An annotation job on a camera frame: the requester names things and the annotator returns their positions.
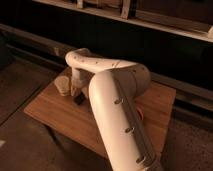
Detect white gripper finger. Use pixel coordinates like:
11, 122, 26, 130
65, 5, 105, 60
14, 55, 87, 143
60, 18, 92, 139
70, 86, 76, 97
82, 87, 89, 99

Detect dark eraser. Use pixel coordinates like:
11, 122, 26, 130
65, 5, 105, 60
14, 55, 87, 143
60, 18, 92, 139
74, 94, 84, 105

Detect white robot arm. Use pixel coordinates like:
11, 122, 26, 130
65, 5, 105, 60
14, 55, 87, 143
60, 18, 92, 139
65, 48, 163, 171

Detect wooden shelf ledge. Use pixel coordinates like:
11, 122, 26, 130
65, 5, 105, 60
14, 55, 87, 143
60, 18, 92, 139
33, 0, 213, 43

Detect wooden table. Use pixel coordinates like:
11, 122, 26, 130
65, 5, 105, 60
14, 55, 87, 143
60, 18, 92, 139
24, 82, 176, 158

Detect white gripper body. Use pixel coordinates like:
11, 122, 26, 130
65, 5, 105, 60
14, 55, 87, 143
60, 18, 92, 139
71, 68, 91, 91

